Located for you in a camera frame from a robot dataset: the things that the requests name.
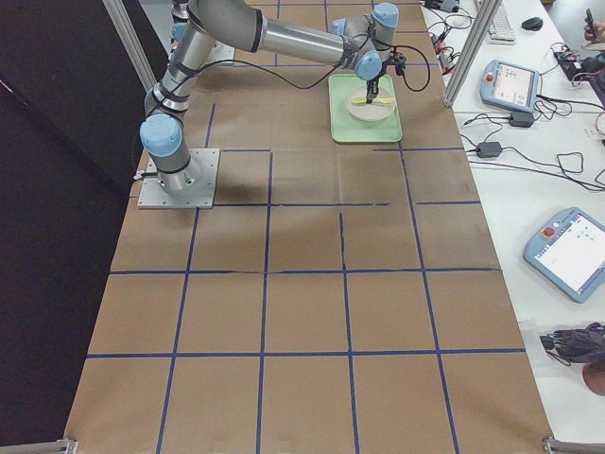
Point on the yellow plastic fork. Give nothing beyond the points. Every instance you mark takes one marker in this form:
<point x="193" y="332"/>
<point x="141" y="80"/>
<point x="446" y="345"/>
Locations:
<point x="375" y="101"/>

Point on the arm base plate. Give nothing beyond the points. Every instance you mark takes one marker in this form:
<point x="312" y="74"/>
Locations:
<point x="193" y="187"/>

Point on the near teach pendant tablet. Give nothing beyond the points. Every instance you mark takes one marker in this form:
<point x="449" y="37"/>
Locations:
<point x="568" y="251"/>

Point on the aluminium frame post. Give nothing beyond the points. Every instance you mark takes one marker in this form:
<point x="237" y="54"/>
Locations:
<point x="471" y="47"/>

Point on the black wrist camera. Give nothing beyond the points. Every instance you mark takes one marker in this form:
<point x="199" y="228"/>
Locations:
<point x="398" y="61"/>

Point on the brown paper table cover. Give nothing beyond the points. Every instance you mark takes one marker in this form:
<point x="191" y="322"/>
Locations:
<point x="336" y="299"/>

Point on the far teach pendant tablet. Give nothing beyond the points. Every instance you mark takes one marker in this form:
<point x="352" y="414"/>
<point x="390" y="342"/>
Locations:
<point x="510" y="86"/>

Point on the light green plastic tray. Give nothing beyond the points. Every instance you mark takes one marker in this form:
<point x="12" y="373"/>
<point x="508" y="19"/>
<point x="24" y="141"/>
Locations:
<point x="347" y="129"/>

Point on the black curtain panel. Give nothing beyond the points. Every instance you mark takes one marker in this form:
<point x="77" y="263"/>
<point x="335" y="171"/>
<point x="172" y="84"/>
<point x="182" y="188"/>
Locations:
<point x="71" y="107"/>

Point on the teach pendant tablet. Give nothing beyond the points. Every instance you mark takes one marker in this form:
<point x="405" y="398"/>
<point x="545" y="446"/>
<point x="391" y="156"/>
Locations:
<point x="568" y="251"/>
<point x="510" y="86"/>

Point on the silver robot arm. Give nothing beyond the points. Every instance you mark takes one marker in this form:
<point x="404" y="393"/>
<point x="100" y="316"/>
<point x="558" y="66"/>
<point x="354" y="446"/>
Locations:
<point x="360" y="44"/>

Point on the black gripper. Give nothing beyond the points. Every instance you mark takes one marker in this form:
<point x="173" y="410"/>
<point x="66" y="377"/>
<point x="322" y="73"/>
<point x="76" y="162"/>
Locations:
<point x="372" y="87"/>

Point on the white round plate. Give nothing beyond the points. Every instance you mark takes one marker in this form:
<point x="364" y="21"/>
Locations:
<point x="370" y="112"/>

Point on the black power adapter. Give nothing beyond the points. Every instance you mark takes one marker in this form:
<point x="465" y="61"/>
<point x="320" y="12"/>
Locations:
<point x="521" y="120"/>
<point x="488" y="150"/>

